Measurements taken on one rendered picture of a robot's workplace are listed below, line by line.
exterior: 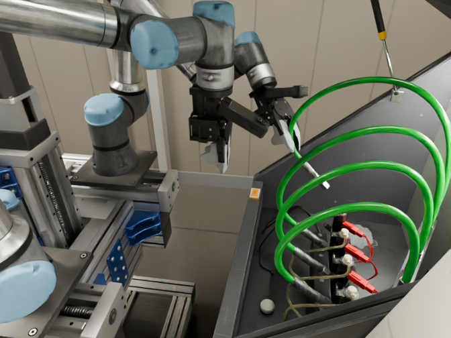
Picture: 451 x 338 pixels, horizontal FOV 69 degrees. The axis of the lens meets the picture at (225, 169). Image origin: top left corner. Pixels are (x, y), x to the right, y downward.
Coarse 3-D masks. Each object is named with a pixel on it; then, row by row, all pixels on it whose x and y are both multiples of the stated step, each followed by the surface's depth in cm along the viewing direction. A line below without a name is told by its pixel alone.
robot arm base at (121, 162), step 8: (128, 144) 107; (96, 152) 104; (104, 152) 103; (112, 152) 103; (120, 152) 105; (128, 152) 107; (96, 160) 105; (104, 160) 104; (112, 160) 104; (120, 160) 106; (128, 160) 107; (136, 160) 111; (96, 168) 106; (104, 168) 105; (112, 168) 105; (120, 168) 106; (128, 168) 107; (112, 176) 106
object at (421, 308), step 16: (448, 256) 38; (432, 272) 40; (448, 272) 37; (416, 288) 42; (432, 288) 39; (448, 288) 37; (400, 304) 44; (416, 304) 41; (432, 304) 38; (448, 304) 36; (384, 320) 47; (400, 320) 43; (416, 320) 40; (432, 320) 37; (448, 320) 35; (368, 336) 49; (384, 336) 46; (400, 336) 42; (416, 336) 39; (432, 336) 37; (448, 336) 34
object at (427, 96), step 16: (352, 80) 73; (368, 80) 71; (384, 80) 69; (400, 80) 68; (320, 96) 79; (432, 96) 66; (448, 128) 66; (448, 144) 67; (448, 160) 69; (448, 176) 70
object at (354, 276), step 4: (352, 272) 69; (348, 276) 69; (352, 276) 68; (356, 276) 68; (360, 276) 68; (352, 280) 68; (356, 280) 67; (360, 280) 67; (364, 280) 67; (356, 284) 68; (360, 284) 67; (364, 284) 66; (368, 284) 67; (364, 288) 67; (368, 288) 66; (372, 288) 66
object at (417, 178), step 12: (336, 168) 58; (348, 168) 56; (360, 168) 56; (372, 168) 56; (384, 168) 55; (396, 168) 54; (408, 168) 54; (312, 180) 60; (324, 180) 59; (420, 180) 55; (300, 192) 61; (288, 204) 63; (432, 204) 57; (432, 216) 58; (276, 228) 67; (420, 240) 61; (300, 252) 69; (420, 252) 63; (312, 264) 70
